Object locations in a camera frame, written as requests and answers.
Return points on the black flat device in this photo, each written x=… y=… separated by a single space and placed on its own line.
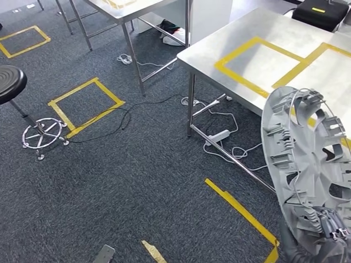
x=106 y=254

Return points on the yellow floor tape rectangle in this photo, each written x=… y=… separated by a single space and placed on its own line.
x=47 y=39
x=121 y=103

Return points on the black round stool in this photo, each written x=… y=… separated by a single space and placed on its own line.
x=10 y=81

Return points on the black case with yellow label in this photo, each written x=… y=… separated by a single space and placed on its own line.
x=315 y=18

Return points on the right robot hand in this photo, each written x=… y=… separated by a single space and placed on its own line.
x=331 y=225

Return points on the yellow tape on workbench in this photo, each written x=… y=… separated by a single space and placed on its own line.
x=235 y=52

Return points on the yellow floor tape strip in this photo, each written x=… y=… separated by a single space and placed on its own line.
x=241 y=210

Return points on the torn yellow tape piece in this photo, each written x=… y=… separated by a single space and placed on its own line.
x=153 y=250

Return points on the black and white bag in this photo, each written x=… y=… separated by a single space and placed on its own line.
x=168 y=26

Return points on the steel frame table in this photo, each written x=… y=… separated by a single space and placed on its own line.
x=128 y=12

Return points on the white power strip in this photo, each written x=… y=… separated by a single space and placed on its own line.
x=217 y=137

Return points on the steel workbench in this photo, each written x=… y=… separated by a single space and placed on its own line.
x=208 y=54

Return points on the grey wheel hubcap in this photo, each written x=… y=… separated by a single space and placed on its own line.
x=274 y=119

